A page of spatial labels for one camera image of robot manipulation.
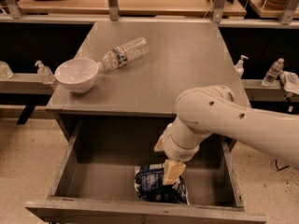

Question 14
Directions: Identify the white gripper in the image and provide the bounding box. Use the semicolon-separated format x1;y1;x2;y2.
154;123;200;186

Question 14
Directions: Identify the blue chip bag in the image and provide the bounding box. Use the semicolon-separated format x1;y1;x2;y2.
134;163;189;204

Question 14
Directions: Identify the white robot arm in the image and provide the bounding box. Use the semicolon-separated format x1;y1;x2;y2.
154;86;299;185

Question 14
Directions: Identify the open grey top drawer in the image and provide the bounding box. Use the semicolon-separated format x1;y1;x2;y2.
25;118;266;224

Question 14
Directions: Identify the grey cabinet counter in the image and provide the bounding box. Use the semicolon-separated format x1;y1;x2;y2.
46;20;256;152

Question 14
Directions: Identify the clear plastic water bottle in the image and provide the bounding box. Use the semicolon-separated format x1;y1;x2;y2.
97;36;149;72

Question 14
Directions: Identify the right hand sanitizer pump bottle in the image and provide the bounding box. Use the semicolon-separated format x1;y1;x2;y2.
235;55;248;77

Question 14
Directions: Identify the hand sanitizer pump bottle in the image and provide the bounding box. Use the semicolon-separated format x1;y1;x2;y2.
235;55;248;77
35;60;55;84

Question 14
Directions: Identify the white bowl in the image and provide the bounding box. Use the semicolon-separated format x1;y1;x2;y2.
54;58;99;93

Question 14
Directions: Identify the small water bottle on shelf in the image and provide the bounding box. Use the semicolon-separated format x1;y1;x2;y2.
262;58;284;87

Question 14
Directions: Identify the crumpled white cloth on shelf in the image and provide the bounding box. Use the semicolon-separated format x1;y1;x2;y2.
279;71;299;94

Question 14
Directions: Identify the left hand sanitizer pump bottle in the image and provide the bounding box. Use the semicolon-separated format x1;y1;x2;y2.
35;60;55;84

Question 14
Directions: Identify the wooden back table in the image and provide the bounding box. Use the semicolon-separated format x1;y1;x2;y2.
17;0;248;18

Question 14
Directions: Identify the clear container far left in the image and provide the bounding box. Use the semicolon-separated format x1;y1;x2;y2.
0;61;14;78

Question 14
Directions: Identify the black cable on floor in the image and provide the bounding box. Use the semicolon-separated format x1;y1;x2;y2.
274;159;291;172

